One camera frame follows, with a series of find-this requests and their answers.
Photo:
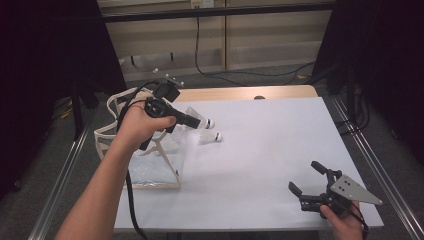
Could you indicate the dark curtain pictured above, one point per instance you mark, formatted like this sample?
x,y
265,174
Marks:
x,y
43,60
390,50

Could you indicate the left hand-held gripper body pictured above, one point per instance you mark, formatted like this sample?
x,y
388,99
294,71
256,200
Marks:
x,y
160,106

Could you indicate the person's left hand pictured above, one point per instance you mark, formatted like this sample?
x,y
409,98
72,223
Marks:
x,y
140,128

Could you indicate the dark table grommet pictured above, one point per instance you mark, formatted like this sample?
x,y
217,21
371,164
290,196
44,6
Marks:
x,y
259,97

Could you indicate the light wooden cabinet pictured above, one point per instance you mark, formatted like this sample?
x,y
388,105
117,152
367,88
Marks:
x,y
266,40

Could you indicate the clear bag with beige trim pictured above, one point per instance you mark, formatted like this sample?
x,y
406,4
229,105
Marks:
x,y
156,166

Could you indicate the white wall outlet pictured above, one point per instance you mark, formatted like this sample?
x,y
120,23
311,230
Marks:
x,y
201,3

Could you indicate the white table mat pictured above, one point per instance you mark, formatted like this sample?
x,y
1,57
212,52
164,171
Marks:
x,y
266,150

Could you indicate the black metal stand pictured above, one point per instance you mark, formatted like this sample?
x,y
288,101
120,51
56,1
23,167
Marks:
x,y
77,113

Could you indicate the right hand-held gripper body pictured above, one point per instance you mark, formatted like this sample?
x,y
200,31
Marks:
x,y
348,191

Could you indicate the aluminium rail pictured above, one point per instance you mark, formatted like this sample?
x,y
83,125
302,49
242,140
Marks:
x,y
383,173
56,190

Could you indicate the black horizontal bar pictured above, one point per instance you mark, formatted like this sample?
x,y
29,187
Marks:
x,y
216,11

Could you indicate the person's right hand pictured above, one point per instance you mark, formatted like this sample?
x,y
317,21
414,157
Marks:
x,y
345,226

